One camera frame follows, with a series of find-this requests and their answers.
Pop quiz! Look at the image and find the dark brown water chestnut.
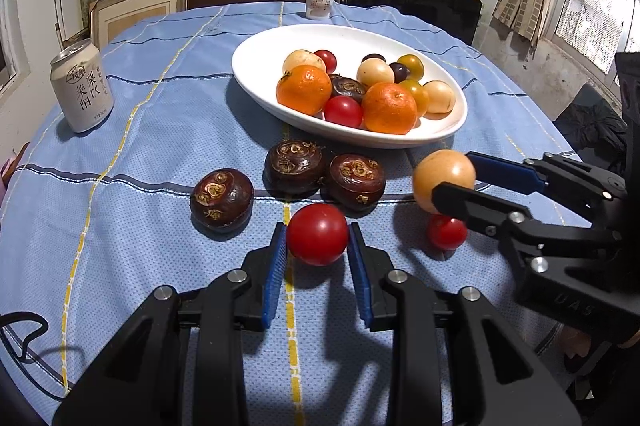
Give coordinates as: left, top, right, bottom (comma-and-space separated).
189, 168, 255, 234
326, 153, 387, 212
264, 140, 330, 196
328, 74, 369, 99

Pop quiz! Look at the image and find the white oval plate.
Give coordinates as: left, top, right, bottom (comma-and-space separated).
231, 24, 468, 149

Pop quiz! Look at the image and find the orange mandarin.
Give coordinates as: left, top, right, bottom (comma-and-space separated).
276, 64, 333, 116
361, 82, 418, 135

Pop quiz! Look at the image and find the framed wooden panel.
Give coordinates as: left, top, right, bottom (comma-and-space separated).
89, 0, 187, 49

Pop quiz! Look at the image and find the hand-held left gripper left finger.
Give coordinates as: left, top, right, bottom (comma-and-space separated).
52, 222, 288, 426

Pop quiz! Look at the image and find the white printed paper cup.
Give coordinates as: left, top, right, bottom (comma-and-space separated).
304, 0, 337, 21

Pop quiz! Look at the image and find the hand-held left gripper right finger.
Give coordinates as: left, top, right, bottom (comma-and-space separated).
347, 221, 583, 426

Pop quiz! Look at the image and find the black cable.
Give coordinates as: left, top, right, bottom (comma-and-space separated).
0, 312, 71, 402

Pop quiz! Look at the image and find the white drink can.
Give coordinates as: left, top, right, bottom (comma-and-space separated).
50, 38, 115, 133

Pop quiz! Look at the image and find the blue striped tablecloth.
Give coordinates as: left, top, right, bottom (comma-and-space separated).
0, 1, 601, 426

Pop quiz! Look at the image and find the black cloth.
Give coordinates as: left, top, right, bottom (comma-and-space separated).
552, 83, 628, 172

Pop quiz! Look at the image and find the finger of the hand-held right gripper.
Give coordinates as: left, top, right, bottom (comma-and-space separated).
465, 151, 628, 232
431, 182, 626, 289

